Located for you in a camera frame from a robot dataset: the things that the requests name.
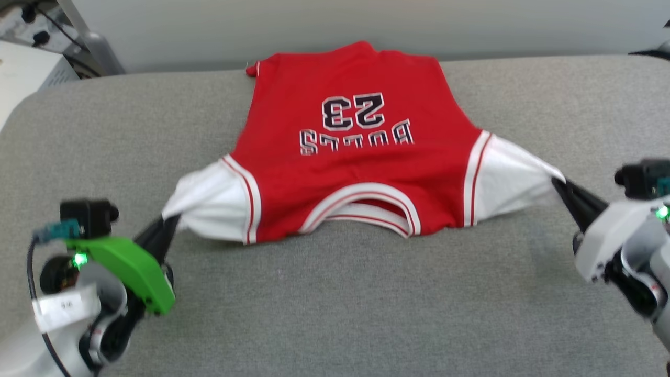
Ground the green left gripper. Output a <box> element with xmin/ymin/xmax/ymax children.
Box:
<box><xmin>65</xmin><ymin>214</ymin><xmax>182</xmax><ymax>316</ymax></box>

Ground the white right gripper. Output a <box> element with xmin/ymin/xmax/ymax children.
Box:
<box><xmin>551</xmin><ymin>177</ymin><xmax>670</xmax><ymax>284</ymax></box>

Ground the red and white basketball jersey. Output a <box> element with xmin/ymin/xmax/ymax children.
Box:
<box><xmin>161</xmin><ymin>41</ymin><xmax>566</xmax><ymax>246</ymax></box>

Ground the white paper label tag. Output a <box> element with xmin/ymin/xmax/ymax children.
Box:
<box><xmin>32</xmin><ymin>285</ymin><xmax>101</xmax><ymax>334</ymax></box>

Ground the grey metal panel foot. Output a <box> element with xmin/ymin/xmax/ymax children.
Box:
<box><xmin>77</xmin><ymin>31</ymin><xmax>127</xmax><ymax>77</ymax></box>
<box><xmin>627</xmin><ymin>20</ymin><xmax>670</xmax><ymax>61</ymax></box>

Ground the white equipment box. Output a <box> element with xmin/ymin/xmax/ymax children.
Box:
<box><xmin>0</xmin><ymin>40</ymin><xmax>80</xmax><ymax>131</ymax></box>

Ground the white power strip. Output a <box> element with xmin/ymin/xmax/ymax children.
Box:
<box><xmin>0</xmin><ymin>0</ymin><xmax>70</xmax><ymax>53</ymax></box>

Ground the white partition panel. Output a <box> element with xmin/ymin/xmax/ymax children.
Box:
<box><xmin>57</xmin><ymin>0</ymin><xmax>670</xmax><ymax>74</ymax></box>

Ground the left black cable teal plug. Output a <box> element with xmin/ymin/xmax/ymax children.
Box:
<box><xmin>26</xmin><ymin>220</ymin><xmax>82</xmax><ymax>377</ymax></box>

